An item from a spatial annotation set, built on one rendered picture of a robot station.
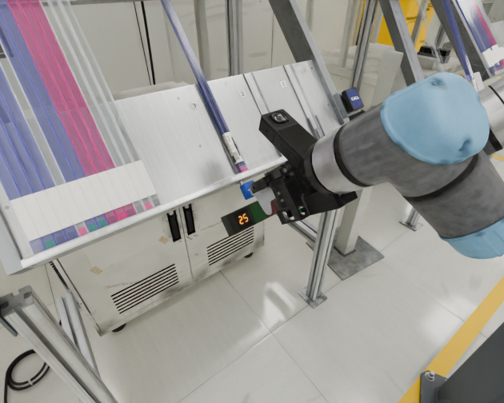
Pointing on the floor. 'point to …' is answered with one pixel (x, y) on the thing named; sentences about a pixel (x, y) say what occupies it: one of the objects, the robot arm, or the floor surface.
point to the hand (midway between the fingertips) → (255, 186)
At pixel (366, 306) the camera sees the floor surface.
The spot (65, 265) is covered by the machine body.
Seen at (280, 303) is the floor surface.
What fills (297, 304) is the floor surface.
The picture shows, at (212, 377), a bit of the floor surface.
